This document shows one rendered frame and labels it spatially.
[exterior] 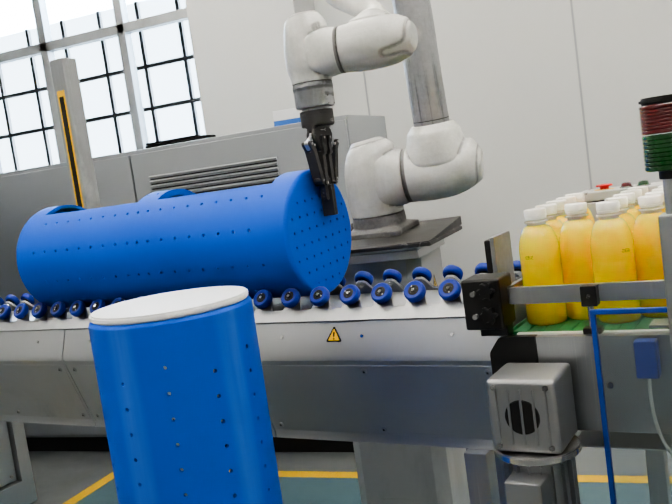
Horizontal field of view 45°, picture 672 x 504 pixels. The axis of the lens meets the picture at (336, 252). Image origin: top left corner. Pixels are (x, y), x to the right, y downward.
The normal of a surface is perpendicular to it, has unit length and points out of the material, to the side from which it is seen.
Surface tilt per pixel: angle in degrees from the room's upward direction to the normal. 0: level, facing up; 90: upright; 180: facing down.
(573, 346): 90
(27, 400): 109
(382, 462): 90
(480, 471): 90
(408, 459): 90
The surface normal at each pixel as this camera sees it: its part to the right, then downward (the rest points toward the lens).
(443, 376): -0.42, 0.49
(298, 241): 0.86, -0.07
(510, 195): -0.36, 0.14
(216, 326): 0.63, -0.01
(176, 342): 0.24, 0.06
